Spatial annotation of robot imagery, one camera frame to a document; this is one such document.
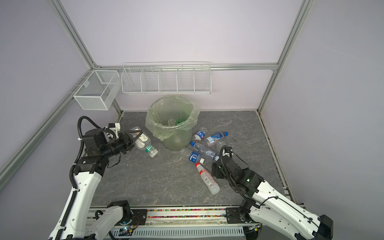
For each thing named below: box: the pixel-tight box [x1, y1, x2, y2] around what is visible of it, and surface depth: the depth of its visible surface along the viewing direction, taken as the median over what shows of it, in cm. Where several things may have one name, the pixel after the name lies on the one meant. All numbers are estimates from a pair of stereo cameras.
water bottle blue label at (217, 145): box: [212, 140, 226, 152], surface depth 98 cm
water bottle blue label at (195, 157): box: [189, 151, 205, 164], surface depth 91 cm
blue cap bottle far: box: [206, 131, 229, 144], surface depth 99 cm
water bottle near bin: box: [194, 130, 206, 141], surface depth 103 cm
